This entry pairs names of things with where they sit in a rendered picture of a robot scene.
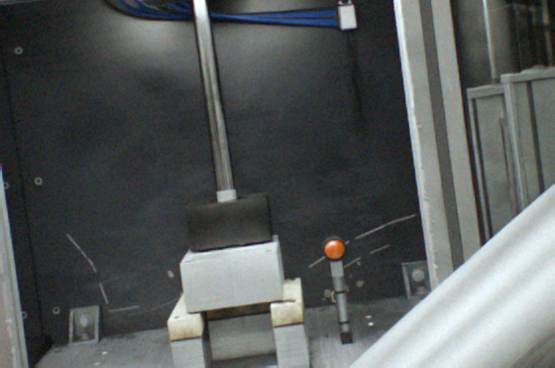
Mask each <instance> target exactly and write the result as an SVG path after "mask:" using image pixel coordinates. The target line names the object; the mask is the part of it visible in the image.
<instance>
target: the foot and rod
mask: <svg viewBox="0 0 555 368"><path fill-rule="evenodd" d="M189 2H190V9H191V17H192V24H193V31H194V37H195V44H196V51H197V58H198V65H199V73H200V79H201V86H202V94H203V101H204V108H205V114H206V122H207V129H208V136H209V142H210V150H211V157H212V164H213V171H214V178H215V184H216V191H217V198H212V199H205V200H199V201H192V202H190V203H189V205H188V206H187V207H186V208H185V216H186V223H187V230H188V236H189V244H190V250H191V251H195V250H202V249H210V248H217V247H225V246H232V245H239V244H247V243H254V242H261V241H268V240H272V239H273V225H272V218H271V211H270V203H269V196H268V193H267V192H263V193H256V194H249V195H236V193H235V186H234V178H233V165H232V157H231V150H230V143H229V136H228V129H227V122H226V114H225V108H224V101H223V93H222V86H221V79H220V72H219V65H218V58H217V52H216V44H215V38H214V31H213V23H212V16H211V9H210V1H209V0H189Z"/></svg>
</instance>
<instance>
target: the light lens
mask: <svg viewBox="0 0 555 368"><path fill-rule="evenodd" d="M324 251H325V254H326V256H327V257H328V258H330V259H339V258H340V257H341V256H342V255H343V253H344V246H343V244H342V243H341V242H340V241H338V240H330V241H329V242H328V243H327V244H326V245H325V248H324Z"/></svg>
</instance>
